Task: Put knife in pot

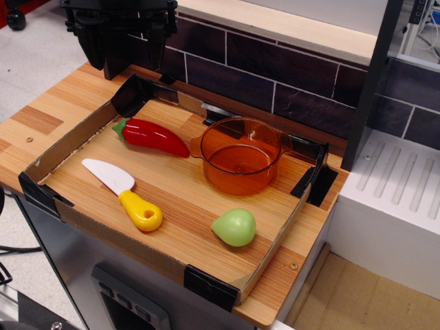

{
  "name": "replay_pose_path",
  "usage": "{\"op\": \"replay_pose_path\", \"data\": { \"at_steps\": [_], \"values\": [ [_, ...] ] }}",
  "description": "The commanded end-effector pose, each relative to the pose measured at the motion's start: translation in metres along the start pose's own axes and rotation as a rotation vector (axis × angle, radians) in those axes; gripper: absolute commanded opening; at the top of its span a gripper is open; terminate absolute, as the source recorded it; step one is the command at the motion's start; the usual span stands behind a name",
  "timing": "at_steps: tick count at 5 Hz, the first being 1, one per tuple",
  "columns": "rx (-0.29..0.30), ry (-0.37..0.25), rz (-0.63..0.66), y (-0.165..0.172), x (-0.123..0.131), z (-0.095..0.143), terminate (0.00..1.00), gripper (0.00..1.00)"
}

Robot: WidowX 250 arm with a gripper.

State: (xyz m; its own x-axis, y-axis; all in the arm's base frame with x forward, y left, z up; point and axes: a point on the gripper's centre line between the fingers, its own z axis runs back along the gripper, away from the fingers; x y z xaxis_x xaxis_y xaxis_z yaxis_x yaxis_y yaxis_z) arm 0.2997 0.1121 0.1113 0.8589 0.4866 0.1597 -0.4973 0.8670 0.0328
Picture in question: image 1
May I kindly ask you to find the black caster wheel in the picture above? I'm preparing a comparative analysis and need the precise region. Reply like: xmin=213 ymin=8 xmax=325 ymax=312
xmin=6 ymin=8 xmax=26 ymax=31

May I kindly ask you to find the orange transparent plastic pot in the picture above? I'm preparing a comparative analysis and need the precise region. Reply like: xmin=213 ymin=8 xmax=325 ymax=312
xmin=190 ymin=118 xmax=293 ymax=196

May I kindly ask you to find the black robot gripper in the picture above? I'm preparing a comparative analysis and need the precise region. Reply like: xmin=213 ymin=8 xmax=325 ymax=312
xmin=59 ymin=1 xmax=177 ymax=71

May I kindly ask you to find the cardboard fence with black tape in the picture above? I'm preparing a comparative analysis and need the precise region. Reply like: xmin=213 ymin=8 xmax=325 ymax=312
xmin=19 ymin=76 xmax=348 ymax=323

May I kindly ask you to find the dark wooden corner post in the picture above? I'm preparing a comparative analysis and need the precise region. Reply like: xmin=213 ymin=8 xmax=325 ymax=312
xmin=104 ymin=34 xmax=130 ymax=80

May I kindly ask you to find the green toy pear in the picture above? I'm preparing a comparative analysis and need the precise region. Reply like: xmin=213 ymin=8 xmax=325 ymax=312
xmin=210 ymin=208 xmax=256 ymax=248

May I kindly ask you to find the black vertical post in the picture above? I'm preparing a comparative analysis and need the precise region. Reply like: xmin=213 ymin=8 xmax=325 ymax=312
xmin=341 ymin=1 xmax=403 ymax=171

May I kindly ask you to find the red toy chili pepper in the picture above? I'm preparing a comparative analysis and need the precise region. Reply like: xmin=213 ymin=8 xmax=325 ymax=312
xmin=111 ymin=118 xmax=190 ymax=158

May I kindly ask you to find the toy oven control panel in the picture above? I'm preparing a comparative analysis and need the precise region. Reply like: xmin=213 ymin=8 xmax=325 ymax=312
xmin=91 ymin=265 xmax=172 ymax=329

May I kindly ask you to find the white toy sink drainboard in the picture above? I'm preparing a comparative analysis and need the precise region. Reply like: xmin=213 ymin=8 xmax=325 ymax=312
xmin=327 ymin=131 xmax=439 ymax=298

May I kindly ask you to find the black cable on floor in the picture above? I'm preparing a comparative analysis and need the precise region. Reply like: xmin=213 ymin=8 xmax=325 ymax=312
xmin=0 ymin=244 xmax=42 ymax=256

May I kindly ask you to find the white knife yellow handle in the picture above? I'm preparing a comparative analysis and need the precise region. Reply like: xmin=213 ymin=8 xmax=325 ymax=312
xmin=82 ymin=158 xmax=163 ymax=232

